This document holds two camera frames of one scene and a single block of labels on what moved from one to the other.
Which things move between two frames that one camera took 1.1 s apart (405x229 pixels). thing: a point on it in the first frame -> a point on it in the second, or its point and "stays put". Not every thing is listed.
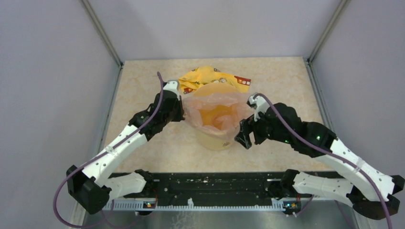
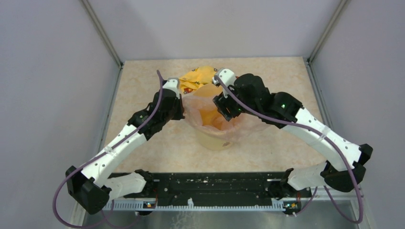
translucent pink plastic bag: x=216 y=115 stays put
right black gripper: x=247 y=126 -> x=223 y=106
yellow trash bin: x=217 y=106 stays put
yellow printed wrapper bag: x=203 y=75 stays put
